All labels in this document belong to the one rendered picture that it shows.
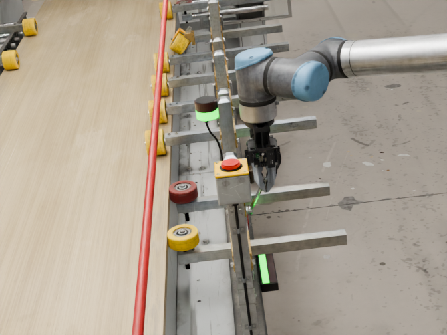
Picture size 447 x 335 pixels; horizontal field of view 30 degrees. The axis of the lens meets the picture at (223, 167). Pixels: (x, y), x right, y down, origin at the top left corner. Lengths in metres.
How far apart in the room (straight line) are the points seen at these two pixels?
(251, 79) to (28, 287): 0.72
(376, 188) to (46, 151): 1.93
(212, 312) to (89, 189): 0.51
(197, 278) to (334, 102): 2.88
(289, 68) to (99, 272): 0.66
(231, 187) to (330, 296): 1.76
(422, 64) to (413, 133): 2.85
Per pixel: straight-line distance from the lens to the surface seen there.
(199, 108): 2.18
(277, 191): 2.36
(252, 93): 1.96
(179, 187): 2.35
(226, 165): 1.70
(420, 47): 1.87
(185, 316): 2.32
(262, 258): 2.36
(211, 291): 2.40
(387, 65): 1.91
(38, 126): 2.96
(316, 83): 1.89
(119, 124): 2.85
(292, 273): 3.55
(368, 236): 3.77
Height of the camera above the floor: 1.98
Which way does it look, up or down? 26 degrees down
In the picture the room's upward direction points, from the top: 7 degrees counter-clockwise
